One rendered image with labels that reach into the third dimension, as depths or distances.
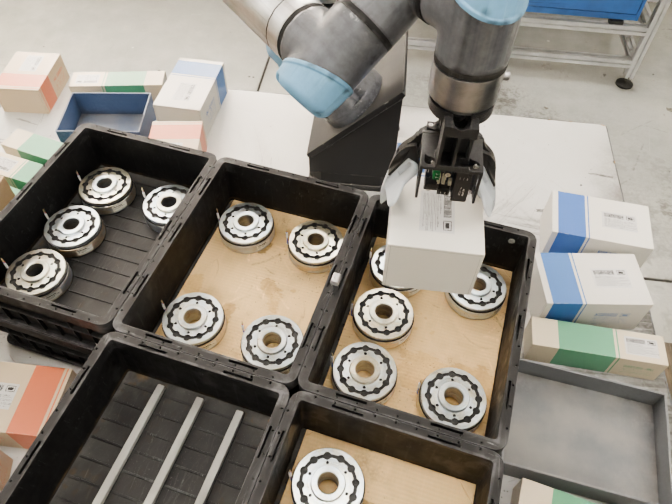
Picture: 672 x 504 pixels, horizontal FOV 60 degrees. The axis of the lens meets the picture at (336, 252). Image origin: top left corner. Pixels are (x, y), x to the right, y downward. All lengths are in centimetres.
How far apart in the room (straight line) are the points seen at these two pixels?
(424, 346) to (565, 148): 78
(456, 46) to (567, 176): 98
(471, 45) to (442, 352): 56
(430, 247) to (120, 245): 65
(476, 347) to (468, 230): 31
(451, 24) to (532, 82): 248
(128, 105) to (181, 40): 164
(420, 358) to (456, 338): 8
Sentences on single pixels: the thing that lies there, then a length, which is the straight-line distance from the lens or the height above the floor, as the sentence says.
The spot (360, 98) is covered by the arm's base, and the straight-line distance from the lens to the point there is 125.
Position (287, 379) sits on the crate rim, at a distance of 85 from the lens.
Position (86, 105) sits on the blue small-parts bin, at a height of 73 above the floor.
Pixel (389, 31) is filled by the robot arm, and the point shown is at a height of 137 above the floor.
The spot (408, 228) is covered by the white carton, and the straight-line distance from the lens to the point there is 74.
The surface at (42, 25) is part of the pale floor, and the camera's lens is 358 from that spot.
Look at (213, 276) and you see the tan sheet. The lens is 108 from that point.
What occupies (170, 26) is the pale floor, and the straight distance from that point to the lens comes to 337.
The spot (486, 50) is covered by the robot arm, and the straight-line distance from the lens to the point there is 59.
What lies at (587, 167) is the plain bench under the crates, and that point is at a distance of 157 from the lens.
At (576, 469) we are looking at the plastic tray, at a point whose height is 70.
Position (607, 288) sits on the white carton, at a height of 79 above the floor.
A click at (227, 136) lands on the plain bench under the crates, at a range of 153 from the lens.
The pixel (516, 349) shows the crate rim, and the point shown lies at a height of 93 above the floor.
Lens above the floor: 170
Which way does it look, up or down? 52 degrees down
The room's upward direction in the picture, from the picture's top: 1 degrees clockwise
